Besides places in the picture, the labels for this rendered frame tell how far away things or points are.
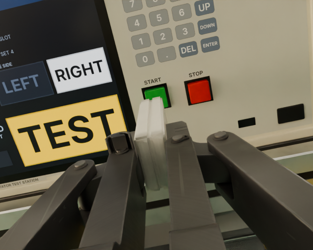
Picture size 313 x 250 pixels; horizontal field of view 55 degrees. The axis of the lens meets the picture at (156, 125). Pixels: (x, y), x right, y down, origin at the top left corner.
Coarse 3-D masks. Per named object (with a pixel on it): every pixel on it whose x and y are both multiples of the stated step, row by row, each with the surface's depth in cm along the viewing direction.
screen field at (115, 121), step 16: (112, 96) 27; (48, 112) 27; (64, 112) 27; (80, 112) 27; (96, 112) 27; (112, 112) 27; (16, 128) 28; (32, 128) 28; (48, 128) 28; (64, 128) 28; (80, 128) 28; (96, 128) 28; (112, 128) 28; (16, 144) 28; (32, 144) 28; (48, 144) 28; (64, 144) 28; (80, 144) 28; (96, 144) 28; (32, 160) 29; (48, 160) 29
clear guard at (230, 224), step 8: (216, 216) 28; (224, 216) 28; (232, 216) 28; (224, 224) 27; (232, 224) 27; (240, 224) 26; (224, 232) 26; (232, 232) 26; (240, 232) 26; (248, 232) 25; (224, 240) 25; (232, 240) 25; (240, 240) 25; (248, 240) 24; (256, 240) 24; (232, 248) 24; (240, 248) 24; (248, 248) 24; (256, 248) 24; (264, 248) 23
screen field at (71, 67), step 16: (32, 64) 26; (48, 64) 26; (64, 64) 26; (80, 64) 26; (96, 64) 26; (0, 80) 26; (16, 80) 26; (32, 80) 26; (48, 80) 26; (64, 80) 26; (80, 80) 26; (96, 80) 26; (0, 96) 27; (16, 96) 27; (32, 96) 27
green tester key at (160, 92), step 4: (156, 88) 26; (160, 88) 26; (164, 88) 26; (148, 92) 26; (152, 92) 26; (156, 92) 26; (160, 92) 26; (164, 92) 26; (148, 96) 26; (152, 96) 26; (156, 96) 26; (160, 96) 26; (164, 96) 26; (164, 100) 26; (164, 104) 26
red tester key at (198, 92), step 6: (192, 84) 26; (198, 84) 26; (204, 84) 26; (192, 90) 26; (198, 90) 26; (204, 90) 26; (192, 96) 26; (198, 96) 26; (204, 96) 26; (210, 96) 26; (192, 102) 26; (198, 102) 26
